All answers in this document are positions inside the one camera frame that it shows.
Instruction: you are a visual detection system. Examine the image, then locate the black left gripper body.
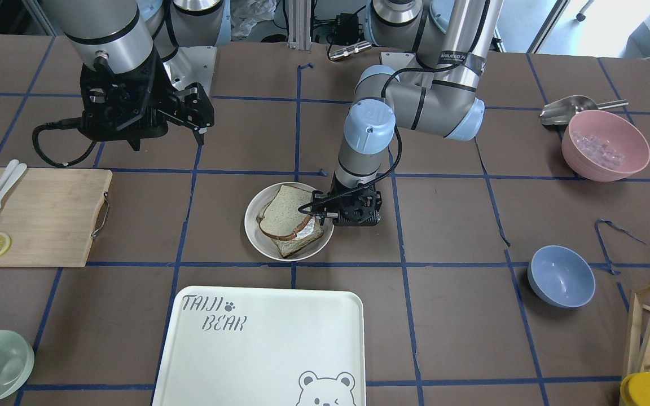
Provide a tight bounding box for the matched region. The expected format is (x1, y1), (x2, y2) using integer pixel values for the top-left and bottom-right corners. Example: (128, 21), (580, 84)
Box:
(310, 183), (383, 227)

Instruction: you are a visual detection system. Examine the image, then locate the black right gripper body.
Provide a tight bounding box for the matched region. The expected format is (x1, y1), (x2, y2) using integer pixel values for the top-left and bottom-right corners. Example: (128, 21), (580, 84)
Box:
(80, 56), (215, 151)

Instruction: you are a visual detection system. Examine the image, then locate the bread slice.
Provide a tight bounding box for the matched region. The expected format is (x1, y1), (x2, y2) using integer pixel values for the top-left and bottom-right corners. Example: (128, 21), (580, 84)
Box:
(258, 184), (314, 241)
(251, 221), (327, 260)

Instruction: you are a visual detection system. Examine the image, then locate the round cream plate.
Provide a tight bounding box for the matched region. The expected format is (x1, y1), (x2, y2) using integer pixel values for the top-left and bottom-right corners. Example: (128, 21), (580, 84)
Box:
(243, 182), (333, 262)

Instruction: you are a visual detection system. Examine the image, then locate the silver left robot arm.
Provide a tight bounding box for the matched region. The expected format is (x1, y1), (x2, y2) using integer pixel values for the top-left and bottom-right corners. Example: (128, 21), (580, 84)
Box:
(299, 1), (502, 226)

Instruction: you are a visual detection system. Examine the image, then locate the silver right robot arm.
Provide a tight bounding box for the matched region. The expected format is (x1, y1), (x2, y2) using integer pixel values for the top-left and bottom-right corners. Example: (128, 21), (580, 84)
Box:
(46, 1), (231, 150)

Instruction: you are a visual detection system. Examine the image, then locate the fried egg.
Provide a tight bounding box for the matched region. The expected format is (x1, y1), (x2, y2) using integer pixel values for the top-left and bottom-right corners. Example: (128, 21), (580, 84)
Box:
(293, 218), (318, 241)

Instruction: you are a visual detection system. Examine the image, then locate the wooden cutting board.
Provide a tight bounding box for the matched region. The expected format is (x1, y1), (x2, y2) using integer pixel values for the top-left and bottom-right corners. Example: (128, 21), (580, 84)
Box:
(0, 167), (113, 268)

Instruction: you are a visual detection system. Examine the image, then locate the cream bear tray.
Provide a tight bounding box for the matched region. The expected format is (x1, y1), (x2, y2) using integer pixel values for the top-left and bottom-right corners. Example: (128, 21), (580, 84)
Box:
(152, 286), (367, 405)

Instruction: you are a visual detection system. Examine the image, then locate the blue bowl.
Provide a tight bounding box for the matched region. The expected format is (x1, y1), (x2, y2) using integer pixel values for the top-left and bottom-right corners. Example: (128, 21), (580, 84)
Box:
(527, 246), (596, 308)

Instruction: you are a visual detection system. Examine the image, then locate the metal scoop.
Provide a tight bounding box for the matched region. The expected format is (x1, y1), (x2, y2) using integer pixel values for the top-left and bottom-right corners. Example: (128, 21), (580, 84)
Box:
(539, 95), (629, 126)

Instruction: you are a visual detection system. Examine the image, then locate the pink bowl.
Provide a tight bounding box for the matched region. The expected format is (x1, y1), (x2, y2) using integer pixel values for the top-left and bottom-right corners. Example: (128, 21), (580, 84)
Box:
(561, 110), (650, 182)

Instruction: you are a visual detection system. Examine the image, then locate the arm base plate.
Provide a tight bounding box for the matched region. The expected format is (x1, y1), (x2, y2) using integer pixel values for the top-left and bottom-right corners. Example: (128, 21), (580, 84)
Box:
(163, 46), (218, 94)
(381, 52), (415, 71)

